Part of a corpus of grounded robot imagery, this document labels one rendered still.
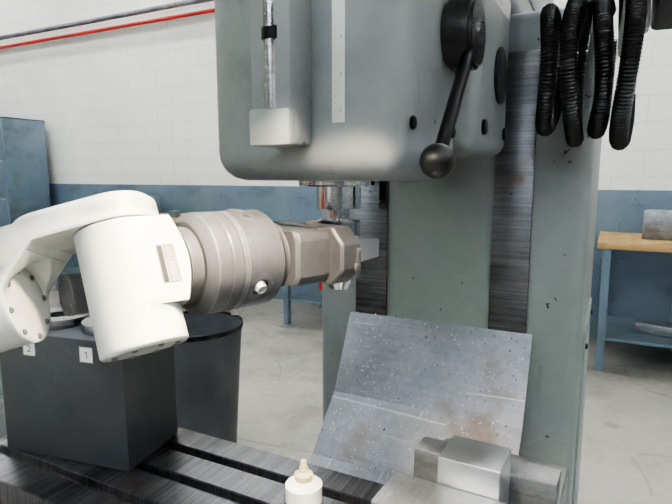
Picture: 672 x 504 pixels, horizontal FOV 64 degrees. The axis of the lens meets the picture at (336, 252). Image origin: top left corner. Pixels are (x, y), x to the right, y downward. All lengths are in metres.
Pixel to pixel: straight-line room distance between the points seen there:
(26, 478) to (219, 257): 0.55
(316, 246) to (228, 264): 0.10
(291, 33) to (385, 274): 0.58
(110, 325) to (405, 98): 0.29
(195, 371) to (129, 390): 1.65
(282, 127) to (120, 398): 0.49
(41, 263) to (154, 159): 6.26
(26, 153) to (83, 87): 1.10
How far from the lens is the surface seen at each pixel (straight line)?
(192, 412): 2.54
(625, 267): 4.75
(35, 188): 7.89
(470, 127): 0.63
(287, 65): 0.46
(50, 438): 0.93
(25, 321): 0.46
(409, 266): 0.94
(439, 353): 0.93
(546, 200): 0.88
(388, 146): 0.46
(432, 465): 0.64
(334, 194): 0.55
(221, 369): 2.50
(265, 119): 0.46
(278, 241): 0.47
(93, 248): 0.42
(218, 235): 0.44
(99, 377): 0.83
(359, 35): 0.47
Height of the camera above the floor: 1.32
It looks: 8 degrees down
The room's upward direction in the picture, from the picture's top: straight up
